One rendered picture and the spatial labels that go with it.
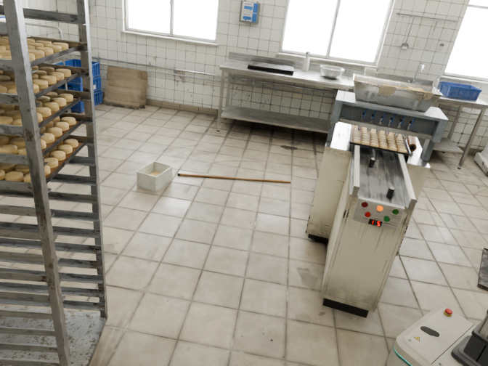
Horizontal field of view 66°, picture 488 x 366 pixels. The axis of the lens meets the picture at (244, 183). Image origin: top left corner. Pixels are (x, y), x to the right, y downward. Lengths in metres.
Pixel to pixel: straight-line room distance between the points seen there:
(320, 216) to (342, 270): 0.72
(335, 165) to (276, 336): 1.25
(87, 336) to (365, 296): 1.58
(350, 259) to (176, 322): 1.08
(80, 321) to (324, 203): 1.82
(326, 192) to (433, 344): 1.23
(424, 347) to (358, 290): 0.48
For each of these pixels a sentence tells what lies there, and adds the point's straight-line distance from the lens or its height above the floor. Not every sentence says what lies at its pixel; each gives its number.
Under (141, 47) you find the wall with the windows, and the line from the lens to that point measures 6.08.
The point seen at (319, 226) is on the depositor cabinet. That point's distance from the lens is 3.03.
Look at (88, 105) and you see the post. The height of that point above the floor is 1.28.
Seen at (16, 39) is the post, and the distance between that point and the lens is 1.13.
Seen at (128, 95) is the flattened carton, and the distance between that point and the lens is 6.02.
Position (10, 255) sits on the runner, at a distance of 1.49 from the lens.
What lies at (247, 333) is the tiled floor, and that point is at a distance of 2.32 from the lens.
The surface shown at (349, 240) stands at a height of 0.55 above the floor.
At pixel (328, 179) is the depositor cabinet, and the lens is 2.84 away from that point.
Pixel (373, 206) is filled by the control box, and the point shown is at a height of 0.81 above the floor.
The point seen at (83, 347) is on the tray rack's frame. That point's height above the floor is 0.15.
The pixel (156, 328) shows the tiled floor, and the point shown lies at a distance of 2.32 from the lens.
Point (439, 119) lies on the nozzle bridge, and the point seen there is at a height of 1.17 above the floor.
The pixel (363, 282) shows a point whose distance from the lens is 2.43.
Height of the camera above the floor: 1.74
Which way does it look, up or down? 27 degrees down
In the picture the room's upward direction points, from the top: 8 degrees clockwise
